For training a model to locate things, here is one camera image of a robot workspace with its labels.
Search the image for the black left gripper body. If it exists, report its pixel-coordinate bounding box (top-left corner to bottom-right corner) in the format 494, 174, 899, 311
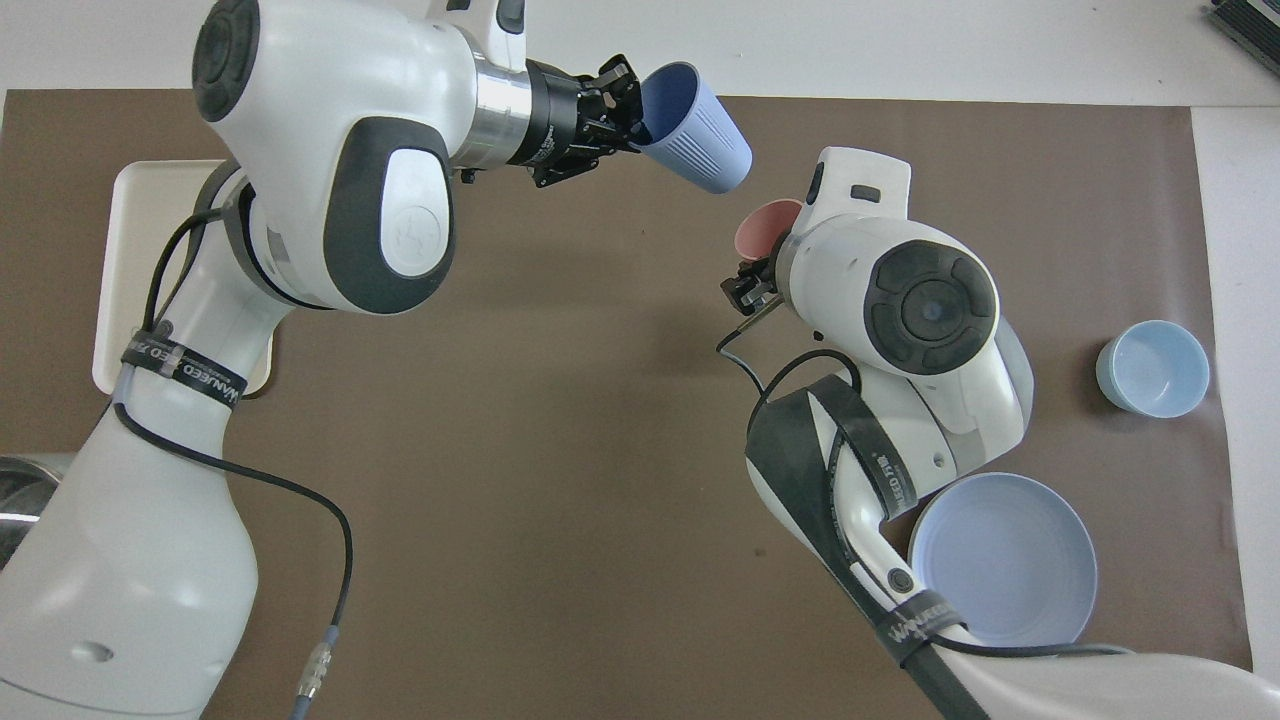
506, 59, 613, 190

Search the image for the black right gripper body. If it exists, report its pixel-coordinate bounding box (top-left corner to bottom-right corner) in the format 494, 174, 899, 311
720, 254, 788, 317

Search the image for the pink cup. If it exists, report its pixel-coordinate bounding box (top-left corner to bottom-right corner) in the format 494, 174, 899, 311
734, 198, 805, 264

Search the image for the blue ribbed cup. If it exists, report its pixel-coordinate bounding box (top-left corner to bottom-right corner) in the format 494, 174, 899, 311
635, 62, 754, 196

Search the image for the cream rabbit print tray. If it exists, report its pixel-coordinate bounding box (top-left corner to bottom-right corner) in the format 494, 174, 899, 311
92, 159, 277, 400

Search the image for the brown paper table mat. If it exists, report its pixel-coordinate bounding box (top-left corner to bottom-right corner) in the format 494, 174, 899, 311
0, 88, 1256, 720

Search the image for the pale blue plate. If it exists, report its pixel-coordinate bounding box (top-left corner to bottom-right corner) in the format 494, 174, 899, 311
907, 472, 1099, 648

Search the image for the light blue bowl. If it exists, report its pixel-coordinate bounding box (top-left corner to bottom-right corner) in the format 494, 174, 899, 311
1095, 319, 1211, 419

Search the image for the dark ribbed metal device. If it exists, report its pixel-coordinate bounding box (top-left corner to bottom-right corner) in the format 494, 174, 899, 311
1205, 0, 1280, 53

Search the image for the black right arm strap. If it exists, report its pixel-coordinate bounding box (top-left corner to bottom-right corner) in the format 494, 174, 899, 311
875, 590, 979, 720

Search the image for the black arm strap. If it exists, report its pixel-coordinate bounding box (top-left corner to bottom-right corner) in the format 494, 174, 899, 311
875, 590, 979, 720
120, 325, 247, 407

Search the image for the black left arm strap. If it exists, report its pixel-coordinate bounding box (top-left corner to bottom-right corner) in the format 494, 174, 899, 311
120, 325, 247, 407

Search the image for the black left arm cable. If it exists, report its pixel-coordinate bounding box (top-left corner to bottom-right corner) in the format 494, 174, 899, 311
112, 205, 354, 720

